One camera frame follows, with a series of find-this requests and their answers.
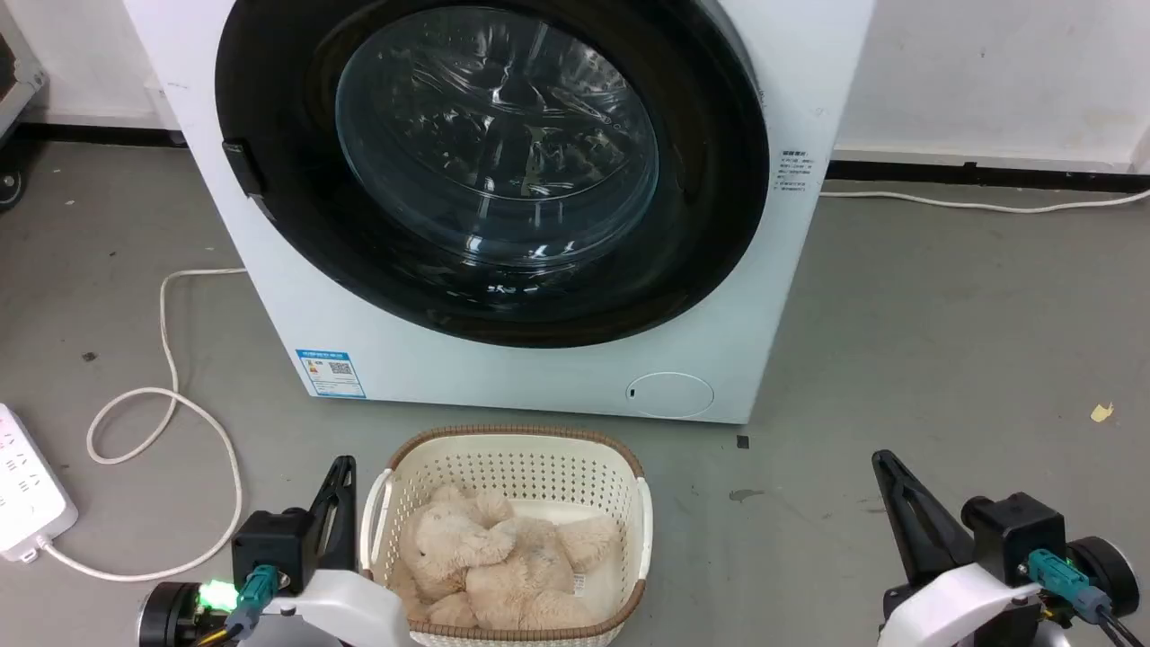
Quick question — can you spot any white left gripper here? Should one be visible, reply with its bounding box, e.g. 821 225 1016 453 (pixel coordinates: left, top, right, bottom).
259 455 420 647

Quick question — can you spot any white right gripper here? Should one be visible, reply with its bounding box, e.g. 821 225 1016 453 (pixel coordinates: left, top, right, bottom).
871 449 1048 647

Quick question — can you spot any white front-load washing machine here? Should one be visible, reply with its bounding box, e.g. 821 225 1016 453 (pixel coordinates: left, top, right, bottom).
123 0 877 425

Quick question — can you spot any black round washer door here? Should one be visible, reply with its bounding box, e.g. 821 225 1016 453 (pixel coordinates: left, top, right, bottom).
214 0 772 350

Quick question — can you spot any blue energy label sticker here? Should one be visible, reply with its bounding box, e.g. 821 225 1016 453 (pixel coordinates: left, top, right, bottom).
296 349 367 400

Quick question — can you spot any beige plush toy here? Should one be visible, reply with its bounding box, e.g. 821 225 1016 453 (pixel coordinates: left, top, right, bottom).
391 485 623 632

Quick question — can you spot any cream plastic laundry basket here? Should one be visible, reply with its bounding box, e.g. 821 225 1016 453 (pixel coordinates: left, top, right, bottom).
359 425 654 647

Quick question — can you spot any round white filter cover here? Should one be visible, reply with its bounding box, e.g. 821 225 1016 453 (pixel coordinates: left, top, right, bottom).
625 371 716 420

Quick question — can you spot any white power strip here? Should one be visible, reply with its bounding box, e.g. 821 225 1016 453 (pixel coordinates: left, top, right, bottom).
0 403 80 563

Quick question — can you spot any small text sticker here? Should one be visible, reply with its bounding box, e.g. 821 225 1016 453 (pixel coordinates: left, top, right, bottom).
778 149 815 194

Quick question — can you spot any grey wheeled cart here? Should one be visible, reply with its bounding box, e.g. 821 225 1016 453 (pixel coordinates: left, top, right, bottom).
0 25 48 213

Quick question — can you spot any teal left cable connector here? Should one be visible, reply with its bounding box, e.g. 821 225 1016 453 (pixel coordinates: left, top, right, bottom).
223 564 279 639

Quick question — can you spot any teal cable connector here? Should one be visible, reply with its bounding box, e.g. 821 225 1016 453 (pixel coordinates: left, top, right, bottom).
1027 549 1113 623
223 564 279 639

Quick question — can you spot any teal right cable connector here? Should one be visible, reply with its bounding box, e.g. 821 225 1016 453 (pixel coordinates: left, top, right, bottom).
1027 549 1113 623

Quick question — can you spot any thick white looped power cable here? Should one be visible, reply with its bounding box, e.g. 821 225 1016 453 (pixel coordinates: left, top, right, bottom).
40 267 248 583

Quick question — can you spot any thin white cable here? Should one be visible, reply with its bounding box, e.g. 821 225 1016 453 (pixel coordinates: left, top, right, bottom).
819 187 1150 215

